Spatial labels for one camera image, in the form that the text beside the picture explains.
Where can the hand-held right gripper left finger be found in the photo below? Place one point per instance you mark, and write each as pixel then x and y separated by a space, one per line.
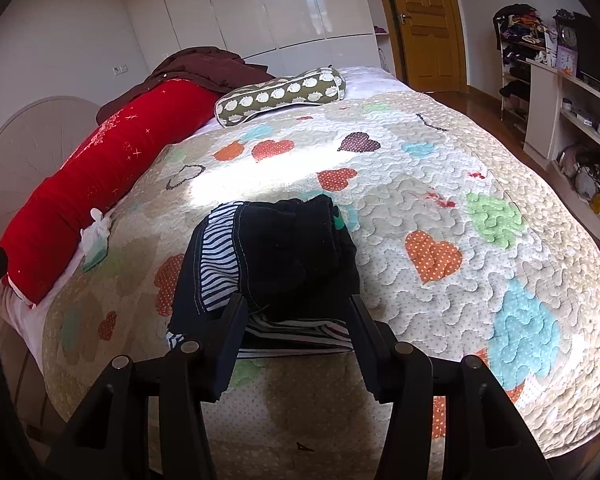
pixel 225 355

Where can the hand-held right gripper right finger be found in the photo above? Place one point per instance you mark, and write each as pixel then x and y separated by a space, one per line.
pixel 375 355

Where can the navy pants with striped lining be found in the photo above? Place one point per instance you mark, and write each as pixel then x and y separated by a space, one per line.
pixel 285 255

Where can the white glove with mint cuff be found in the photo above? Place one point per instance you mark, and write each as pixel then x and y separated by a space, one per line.
pixel 96 242

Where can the beige bed base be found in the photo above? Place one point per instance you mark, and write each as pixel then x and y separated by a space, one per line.
pixel 20 385

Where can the red bolster pillow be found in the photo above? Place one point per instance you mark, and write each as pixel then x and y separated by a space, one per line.
pixel 90 180

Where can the white round headboard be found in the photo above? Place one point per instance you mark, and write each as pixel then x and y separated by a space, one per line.
pixel 25 135

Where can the heart patterned quilt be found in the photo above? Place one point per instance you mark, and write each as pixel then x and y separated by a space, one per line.
pixel 430 185

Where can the green patterned bolster pillow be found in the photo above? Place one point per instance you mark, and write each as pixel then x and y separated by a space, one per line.
pixel 275 92

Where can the maroon blanket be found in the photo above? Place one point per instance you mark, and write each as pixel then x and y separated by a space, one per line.
pixel 200 67

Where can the white shelf cabinet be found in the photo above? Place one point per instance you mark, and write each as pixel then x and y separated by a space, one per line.
pixel 545 110

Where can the shelf rack with clothes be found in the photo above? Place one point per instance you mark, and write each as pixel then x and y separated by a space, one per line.
pixel 517 60

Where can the wooden door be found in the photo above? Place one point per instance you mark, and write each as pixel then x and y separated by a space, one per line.
pixel 430 25

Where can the glossy white wardrobe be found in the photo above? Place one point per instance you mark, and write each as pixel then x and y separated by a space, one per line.
pixel 280 10

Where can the black television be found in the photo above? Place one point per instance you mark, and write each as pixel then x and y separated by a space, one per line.
pixel 597 45

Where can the white wall outlet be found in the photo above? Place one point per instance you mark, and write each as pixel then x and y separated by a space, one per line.
pixel 120 68

